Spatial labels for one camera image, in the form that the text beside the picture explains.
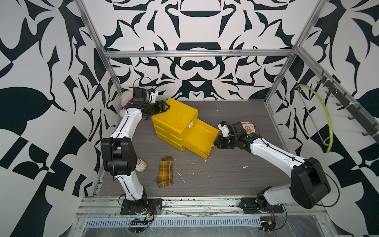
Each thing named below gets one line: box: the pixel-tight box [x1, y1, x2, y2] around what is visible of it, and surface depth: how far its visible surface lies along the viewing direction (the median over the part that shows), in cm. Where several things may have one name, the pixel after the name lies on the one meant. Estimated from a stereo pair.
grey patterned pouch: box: [135, 158, 148, 173], surface depth 86 cm
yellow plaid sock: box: [155, 155, 174, 189], surface depth 86 cm
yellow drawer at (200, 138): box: [181, 118, 220, 159], surface depth 89 cm
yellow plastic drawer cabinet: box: [151, 97, 199, 152], surface depth 85 cm
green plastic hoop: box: [295, 83, 334, 154], surface depth 73 cm
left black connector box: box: [129, 213, 154, 235], surface depth 72 cm
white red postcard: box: [240, 121, 256, 135], surface depth 108 cm
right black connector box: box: [259, 216, 276, 233], surface depth 73 cm
